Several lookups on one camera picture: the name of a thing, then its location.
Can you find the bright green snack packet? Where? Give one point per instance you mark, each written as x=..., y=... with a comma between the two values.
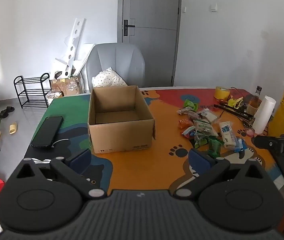
x=190, y=104

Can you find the grey upholstered chair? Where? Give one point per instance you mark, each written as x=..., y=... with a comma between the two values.
x=122, y=60

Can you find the purple snack packet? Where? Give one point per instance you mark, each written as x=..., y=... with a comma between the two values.
x=194, y=115

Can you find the flat white foam board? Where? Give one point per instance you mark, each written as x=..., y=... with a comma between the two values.
x=87, y=52

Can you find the black smartphone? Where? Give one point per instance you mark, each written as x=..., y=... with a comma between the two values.
x=47, y=131

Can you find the black metal shoe rack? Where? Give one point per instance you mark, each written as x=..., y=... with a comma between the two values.
x=32, y=90

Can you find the white paper towel roll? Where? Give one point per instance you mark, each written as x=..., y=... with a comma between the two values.
x=264, y=113

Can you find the folded black tripod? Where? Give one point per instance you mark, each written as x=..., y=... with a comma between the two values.
x=232, y=111

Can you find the white foam board with holes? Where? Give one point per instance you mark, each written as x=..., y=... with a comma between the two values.
x=74, y=45

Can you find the small pink trinket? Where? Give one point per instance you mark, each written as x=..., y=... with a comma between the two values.
x=249, y=132

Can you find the clear pastry snack packet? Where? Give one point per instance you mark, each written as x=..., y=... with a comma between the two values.
x=183, y=110

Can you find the grey door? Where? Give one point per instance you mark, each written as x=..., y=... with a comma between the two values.
x=152, y=42

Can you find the yellow-green clip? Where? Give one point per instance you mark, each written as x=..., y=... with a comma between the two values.
x=234, y=102

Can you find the brown glass bottle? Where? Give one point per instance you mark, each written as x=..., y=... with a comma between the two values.
x=254, y=103

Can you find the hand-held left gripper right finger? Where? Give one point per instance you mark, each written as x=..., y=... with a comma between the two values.
x=198, y=158

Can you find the white bucket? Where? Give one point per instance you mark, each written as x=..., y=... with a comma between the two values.
x=54, y=96

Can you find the red and blue snack packet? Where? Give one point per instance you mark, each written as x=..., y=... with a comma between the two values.
x=188, y=132

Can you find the yellow tape roll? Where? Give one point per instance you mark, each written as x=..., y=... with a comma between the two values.
x=222, y=93

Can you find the pair of dark slippers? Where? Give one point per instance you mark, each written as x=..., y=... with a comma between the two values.
x=5, y=111

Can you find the clear green snack packet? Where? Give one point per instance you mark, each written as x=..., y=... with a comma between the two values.
x=200, y=141

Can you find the dark green snack packet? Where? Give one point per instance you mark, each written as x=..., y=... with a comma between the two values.
x=215, y=147

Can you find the white polka-dot pillow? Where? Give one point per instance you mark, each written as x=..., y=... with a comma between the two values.
x=109, y=78

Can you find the white bread roll packet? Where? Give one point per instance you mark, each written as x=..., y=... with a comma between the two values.
x=226, y=133

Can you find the taped brown cardboard box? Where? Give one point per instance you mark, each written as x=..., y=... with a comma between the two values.
x=68, y=86

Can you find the green and white snack packet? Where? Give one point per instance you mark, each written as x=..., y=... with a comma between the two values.
x=203, y=128

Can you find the white light switch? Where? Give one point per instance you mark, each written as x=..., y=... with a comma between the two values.
x=213, y=7

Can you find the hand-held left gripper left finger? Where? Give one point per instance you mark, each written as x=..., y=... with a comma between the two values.
x=80, y=158

